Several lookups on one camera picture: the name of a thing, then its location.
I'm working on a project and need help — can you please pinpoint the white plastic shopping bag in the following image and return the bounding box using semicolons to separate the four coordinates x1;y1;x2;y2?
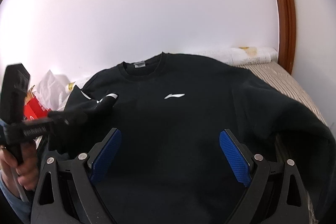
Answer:
32;70;75;111

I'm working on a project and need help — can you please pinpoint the brown wooden door frame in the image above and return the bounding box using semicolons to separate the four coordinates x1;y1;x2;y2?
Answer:
276;0;297;74

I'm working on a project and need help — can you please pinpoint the red paper shopping bag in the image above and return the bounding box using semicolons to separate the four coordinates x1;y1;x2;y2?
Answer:
23;86;51;120

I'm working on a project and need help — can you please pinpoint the black sweatshirt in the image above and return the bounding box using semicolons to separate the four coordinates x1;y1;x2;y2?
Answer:
49;53;335;223

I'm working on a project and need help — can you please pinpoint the white rolled paper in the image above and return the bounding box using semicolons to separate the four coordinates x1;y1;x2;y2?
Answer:
187;47;278;66

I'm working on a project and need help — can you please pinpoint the striped quilted mattress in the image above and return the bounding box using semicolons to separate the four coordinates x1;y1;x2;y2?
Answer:
238;61;327;125

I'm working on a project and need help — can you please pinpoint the blue left sleeve forearm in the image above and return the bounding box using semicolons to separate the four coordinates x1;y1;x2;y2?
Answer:
1;177;32;224

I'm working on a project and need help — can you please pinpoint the person's left hand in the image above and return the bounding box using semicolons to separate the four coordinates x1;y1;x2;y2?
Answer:
1;141;39;197

